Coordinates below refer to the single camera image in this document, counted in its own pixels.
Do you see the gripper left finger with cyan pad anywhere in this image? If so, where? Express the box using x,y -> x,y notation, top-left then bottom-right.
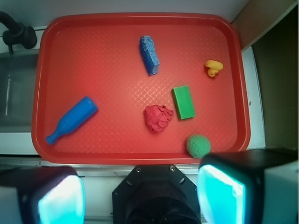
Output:
0,166 -> 85,224

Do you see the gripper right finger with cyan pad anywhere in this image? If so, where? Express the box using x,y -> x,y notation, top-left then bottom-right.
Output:
197,149 -> 299,224

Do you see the blue plastic bottle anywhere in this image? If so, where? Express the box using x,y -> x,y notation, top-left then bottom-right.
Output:
45,97 -> 98,145

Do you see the green textured ball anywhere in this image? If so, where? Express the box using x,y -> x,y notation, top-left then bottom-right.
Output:
186,134 -> 211,159

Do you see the red plastic tray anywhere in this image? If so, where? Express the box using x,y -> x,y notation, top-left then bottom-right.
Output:
32,13 -> 250,165

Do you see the green rectangular block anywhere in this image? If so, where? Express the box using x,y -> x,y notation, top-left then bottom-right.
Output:
172,85 -> 196,120

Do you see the red crumpled lump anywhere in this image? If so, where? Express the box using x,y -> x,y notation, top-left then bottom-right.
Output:
143,105 -> 174,133

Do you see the yellow rubber duck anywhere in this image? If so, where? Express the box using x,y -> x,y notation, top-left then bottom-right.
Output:
205,60 -> 224,77

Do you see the grey metal sink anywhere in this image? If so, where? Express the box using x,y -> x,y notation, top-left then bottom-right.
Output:
0,49 -> 39,133

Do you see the black faucet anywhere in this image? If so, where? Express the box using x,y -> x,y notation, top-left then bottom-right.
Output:
0,11 -> 37,55

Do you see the blue sponge block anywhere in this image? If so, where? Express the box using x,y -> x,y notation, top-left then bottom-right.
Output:
139,35 -> 160,76

